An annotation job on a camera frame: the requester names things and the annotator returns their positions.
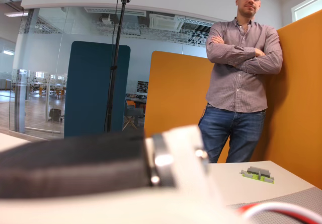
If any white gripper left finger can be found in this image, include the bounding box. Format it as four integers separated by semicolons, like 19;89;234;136
0;182;244;224

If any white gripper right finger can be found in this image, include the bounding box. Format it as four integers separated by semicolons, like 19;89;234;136
143;124;228;207

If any orange partition panel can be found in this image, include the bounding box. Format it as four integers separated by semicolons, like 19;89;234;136
251;9;322;190
143;50;231;163

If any grey office chair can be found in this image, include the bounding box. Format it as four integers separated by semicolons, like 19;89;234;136
122;100;146;131

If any grey and green brick piece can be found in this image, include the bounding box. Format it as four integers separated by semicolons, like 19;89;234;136
238;166;276;185

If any person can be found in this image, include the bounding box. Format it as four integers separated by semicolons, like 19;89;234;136
198;0;284;164

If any blue partition panel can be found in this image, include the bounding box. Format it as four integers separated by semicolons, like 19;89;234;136
63;40;131;138

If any grey studded baseplate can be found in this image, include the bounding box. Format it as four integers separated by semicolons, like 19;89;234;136
226;186;322;224

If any ceiling air conditioner unit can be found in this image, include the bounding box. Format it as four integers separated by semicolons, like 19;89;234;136
148;13;189;32

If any black camera stand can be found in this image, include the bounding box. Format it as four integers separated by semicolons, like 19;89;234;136
104;0;132;134

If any red and white cable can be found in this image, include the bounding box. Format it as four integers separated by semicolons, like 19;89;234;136
235;201;322;224

